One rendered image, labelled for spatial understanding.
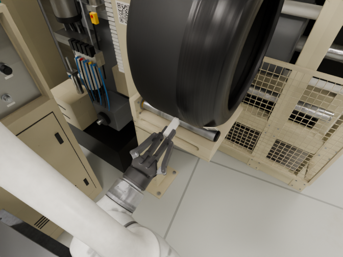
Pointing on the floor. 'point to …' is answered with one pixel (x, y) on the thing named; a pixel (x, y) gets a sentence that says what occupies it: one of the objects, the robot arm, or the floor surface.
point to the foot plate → (157, 191)
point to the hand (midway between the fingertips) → (171, 128)
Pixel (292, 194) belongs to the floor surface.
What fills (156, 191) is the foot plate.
